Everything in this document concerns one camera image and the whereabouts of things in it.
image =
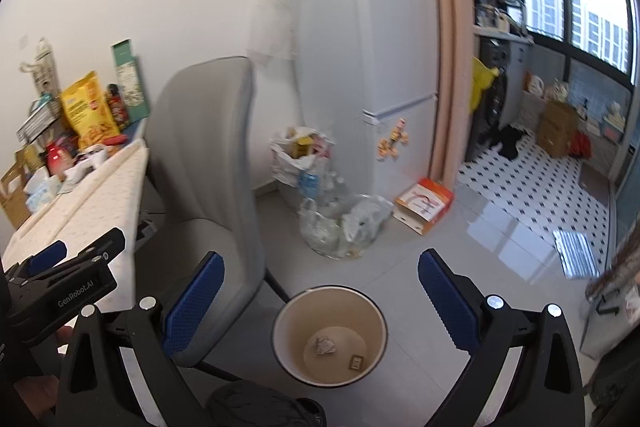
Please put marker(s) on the brown doormat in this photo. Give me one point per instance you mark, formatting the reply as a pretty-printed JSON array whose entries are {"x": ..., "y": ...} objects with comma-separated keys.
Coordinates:
[{"x": 594, "y": 181}]

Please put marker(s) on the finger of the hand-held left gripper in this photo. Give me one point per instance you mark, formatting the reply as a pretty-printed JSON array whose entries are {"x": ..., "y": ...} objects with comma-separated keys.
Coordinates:
[
  {"x": 47, "y": 254},
  {"x": 97, "y": 249}
]

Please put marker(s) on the cream round trash bin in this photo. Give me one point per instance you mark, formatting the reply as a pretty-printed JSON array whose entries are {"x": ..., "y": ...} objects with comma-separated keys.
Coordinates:
[{"x": 300, "y": 332}]

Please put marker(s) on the black cloth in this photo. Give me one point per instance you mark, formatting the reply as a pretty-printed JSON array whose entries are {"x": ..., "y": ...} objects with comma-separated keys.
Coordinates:
[{"x": 507, "y": 142}]

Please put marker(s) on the person's left hand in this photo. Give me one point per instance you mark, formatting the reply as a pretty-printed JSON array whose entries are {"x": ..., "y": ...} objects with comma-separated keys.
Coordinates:
[{"x": 34, "y": 394}]

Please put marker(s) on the grey storage box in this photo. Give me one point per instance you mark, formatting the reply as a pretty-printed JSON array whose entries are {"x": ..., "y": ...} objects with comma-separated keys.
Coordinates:
[{"x": 607, "y": 332}]

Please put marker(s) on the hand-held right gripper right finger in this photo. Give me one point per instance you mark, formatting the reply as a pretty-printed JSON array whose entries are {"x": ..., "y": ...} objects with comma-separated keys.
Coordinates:
[{"x": 447, "y": 302}]

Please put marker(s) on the pink door frame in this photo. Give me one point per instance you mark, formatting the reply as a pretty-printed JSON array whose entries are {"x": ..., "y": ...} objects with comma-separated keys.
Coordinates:
[{"x": 452, "y": 32}]

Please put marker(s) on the orange figurine magnets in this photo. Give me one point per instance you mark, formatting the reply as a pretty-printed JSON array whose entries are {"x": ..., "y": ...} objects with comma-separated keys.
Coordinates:
[{"x": 393, "y": 141}]

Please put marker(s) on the closed brown cardboard box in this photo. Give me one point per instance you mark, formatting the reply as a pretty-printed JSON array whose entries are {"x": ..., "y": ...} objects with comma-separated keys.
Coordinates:
[{"x": 556, "y": 127}]

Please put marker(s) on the silver foil mat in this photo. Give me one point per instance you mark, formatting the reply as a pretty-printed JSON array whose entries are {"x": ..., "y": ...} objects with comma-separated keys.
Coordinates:
[{"x": 576, "y": 254}]

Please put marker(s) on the grey patterned pants leg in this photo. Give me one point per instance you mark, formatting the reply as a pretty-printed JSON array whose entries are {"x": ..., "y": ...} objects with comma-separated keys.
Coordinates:
[{"x": 250, "y": 404}]

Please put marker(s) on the white printed tote bag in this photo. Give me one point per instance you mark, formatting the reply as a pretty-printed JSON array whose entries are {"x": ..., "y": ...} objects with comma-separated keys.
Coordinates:
[{"x": 42, "y": 67}]

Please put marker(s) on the red round bottle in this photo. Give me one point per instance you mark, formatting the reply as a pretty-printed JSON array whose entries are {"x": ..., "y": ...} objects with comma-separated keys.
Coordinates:
[{"x": 56, "y": 159}]

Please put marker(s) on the clear plastic bag of waste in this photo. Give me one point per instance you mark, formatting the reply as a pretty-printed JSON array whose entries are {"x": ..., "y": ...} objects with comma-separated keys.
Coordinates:
[{"x": 345, "y": 227}]

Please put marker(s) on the cream patterned tablecloth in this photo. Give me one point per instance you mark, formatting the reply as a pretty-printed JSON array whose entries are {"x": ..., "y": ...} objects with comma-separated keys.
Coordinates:
[{"x": 75, "y": 197}]

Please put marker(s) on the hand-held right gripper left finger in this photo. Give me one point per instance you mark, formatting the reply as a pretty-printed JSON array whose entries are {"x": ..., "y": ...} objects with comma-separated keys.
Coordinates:
[{"x": 194, "y": 304}]

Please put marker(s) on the dark cloth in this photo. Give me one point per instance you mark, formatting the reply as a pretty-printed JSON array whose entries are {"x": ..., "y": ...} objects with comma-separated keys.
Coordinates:
[{"x": 617, "y": 387}]

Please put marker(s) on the yellow snack bag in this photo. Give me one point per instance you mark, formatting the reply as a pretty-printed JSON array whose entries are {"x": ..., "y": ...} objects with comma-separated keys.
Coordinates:
[{"x": 90, "y": 112}]

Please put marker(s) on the tall green box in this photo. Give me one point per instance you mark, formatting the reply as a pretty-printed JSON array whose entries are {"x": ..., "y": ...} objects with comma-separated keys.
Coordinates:
[{"x": 131, "y": 82}]

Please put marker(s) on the small tan packet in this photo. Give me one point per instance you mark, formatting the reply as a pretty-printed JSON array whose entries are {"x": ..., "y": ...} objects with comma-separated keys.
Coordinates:
[{"x": 356, "y": 362}]

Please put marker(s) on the white crumpled wrapper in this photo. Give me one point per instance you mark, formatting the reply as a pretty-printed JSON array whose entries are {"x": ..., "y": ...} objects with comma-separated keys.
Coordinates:
[{"x": 85, "y": 163}]

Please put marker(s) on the white refrigerator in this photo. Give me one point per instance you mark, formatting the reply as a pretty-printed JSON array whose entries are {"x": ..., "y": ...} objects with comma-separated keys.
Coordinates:
[{"x": 370, "y": 37}]

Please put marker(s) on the yellow plastic bag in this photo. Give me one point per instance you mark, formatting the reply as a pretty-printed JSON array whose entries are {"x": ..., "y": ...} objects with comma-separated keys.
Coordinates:
[{"x": 481, "y": 82}]

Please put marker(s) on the open brown cardboard box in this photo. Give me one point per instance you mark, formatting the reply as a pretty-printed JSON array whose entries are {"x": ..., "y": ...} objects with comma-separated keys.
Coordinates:
[{"x": 12, "y": 197}]

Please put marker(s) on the dark washing machine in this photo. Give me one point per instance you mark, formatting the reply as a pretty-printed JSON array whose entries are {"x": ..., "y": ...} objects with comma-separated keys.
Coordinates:
[{"x": 495, "y": 117}]

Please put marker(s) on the pack of plastic bottles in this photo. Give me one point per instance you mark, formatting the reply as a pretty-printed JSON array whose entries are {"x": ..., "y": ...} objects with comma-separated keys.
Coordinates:
[{"x": 322, "y": 184}]

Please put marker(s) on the blue white tissue pack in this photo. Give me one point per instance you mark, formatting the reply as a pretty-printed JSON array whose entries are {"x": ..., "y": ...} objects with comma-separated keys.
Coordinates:
[{"x": 42, "y": 194}]

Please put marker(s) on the white plastic bag of waste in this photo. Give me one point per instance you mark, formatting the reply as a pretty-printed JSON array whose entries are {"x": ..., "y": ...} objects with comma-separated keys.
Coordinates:
[{"x": 292, "y": 159}]

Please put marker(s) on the dark slipper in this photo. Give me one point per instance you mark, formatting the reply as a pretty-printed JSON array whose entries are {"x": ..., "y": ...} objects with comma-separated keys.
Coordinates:
[{"x": 311, "y": 413}]

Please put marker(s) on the dark bottle with red label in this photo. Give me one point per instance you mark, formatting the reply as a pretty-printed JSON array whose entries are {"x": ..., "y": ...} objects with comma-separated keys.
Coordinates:
[{"x": 116, "y": 107}]

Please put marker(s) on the red bag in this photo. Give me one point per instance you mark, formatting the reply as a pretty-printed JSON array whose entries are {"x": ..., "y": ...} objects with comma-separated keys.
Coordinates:
[{"x": 580, "y": 146}]

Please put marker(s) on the orange white cardboard box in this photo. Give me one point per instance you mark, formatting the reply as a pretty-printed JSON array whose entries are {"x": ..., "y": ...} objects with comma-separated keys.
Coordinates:
[{"x": 425, "y": 204}]

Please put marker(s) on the hanging clear plastic bag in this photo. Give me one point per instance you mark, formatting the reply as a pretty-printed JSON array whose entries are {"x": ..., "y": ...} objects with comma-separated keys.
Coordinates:
[{"x": 272, "y": 22}]

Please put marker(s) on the large window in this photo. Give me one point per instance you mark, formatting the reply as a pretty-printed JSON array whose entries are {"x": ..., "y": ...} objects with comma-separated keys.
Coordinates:
[{"x": 590, "y": 27}]

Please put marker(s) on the grey paper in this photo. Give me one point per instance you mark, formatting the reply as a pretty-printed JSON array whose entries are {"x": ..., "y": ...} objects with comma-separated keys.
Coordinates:
[{"x": 324, "y": 345}]

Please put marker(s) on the grey upholstered chair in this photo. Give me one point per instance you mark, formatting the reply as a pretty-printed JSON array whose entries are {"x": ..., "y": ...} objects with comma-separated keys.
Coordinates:
[{"x": 205, "y": 147}]

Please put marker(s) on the striped flat packet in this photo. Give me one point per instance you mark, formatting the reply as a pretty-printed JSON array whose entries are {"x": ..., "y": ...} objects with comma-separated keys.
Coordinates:
[{"x": 37, "y": 119}]

